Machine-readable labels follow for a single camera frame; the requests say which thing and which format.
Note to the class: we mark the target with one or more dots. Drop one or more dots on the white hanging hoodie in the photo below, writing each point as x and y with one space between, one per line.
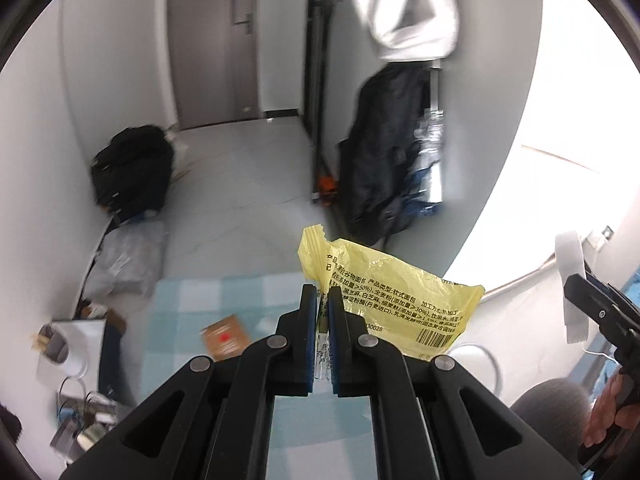
410 10

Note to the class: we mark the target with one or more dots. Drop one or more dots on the blue white checkered tablecloth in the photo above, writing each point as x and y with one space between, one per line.
200 310

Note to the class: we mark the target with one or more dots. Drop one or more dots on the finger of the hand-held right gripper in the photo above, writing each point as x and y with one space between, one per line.
602 312

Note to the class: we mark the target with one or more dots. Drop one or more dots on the grey plastic bag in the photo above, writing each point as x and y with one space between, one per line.
130 260

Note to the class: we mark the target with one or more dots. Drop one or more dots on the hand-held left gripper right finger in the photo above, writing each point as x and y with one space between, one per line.
335 316

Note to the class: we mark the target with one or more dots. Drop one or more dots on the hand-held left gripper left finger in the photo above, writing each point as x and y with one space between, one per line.
312 315

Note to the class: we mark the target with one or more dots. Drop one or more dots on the person's right hand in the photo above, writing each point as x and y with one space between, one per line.
602 410

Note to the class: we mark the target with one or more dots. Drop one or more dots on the black metal rack pole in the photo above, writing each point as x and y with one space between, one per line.
320 60

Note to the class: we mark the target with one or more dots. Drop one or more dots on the orange tool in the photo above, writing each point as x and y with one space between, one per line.
325 189

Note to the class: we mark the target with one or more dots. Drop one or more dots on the yellow bread wrapper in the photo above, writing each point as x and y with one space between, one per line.
400 300

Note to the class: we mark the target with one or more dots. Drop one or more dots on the brown packet with red heart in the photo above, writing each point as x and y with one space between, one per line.
226 336

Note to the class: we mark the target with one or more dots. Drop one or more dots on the white paper tissue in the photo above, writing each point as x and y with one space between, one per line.
572 280

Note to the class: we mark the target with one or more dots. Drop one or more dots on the dark hanging jacket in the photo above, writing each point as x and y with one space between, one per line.
385 155

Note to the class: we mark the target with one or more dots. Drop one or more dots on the grey door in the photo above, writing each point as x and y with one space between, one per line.
215 45

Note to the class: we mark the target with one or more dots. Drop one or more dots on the black backpack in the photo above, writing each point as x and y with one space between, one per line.
132 170

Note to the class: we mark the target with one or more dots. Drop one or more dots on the grey cup with wooden sticks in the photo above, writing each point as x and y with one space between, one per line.
50 345

